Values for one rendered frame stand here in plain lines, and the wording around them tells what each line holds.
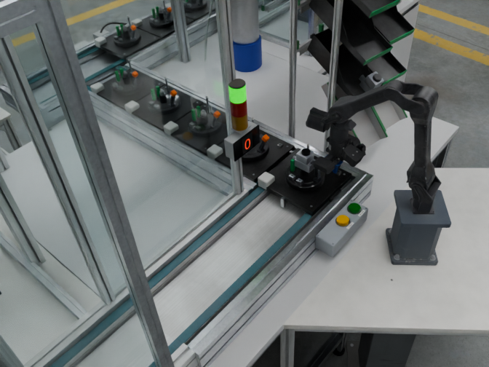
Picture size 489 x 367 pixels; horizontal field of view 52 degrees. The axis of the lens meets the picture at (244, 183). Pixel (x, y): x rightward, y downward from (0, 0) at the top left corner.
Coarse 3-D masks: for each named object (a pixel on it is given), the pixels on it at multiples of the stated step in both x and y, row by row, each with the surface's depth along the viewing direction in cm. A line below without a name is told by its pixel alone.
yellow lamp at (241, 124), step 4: (232, 116) 152; (244, 116) 151; (232, 120) 153; (236, 120) 152; (240, 120) 152; (244, 120) 152; (232, 124) 154; (236, 124) 153; (240, 124) 152; (244, 124) 153; (236, 128) 154; (240, 128) 154; (244, 128) 154
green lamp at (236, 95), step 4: (228, 88) 146; (240, 88) 144; (244, 88) 145; (232, 92) 145; (236, 92) 145; (240, 92) 145; (244, 92) 146; (232, 96) 146; (236, 96) 146; (240, 96) 146; (244, 96) 147; (232, 100) 147; (236, 100) 147; (240, 100) 147; (244, 100) 148
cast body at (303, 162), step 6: (300, 150) 173; (306, 150) 172; (294, 156) 177; (300, 156) 172; (306, 156) 171; (312, 156) 172; (300, 162) 174; (306, 162) 171; (300, 168) 175; (306, 168) 173; (312, 168) 174
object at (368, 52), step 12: (312, 0) 165; (324, 0) 161; (348, 0) 170; (324, 12) 164; (348, 12) 170; (360, 12) 168; (348, 24) 168; (360, 24) 169; (372, 24) 167; (348, 36) 165; (360, 36) 166; (372, 36) 168; (348, 48) 163; (360, 48) 164; (372, 48) 165; (384, 48) 166; (360, 60) 161; (372, 60) 162
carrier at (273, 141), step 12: (252, 120) 191; (264, 132) 200; (276, 144) 194; (288, 144) 194; (252, 156) 187; (264, 156) 189; (276, 156) 189; (252, 168) 185; (264, 168) 185; (252, 180) 182
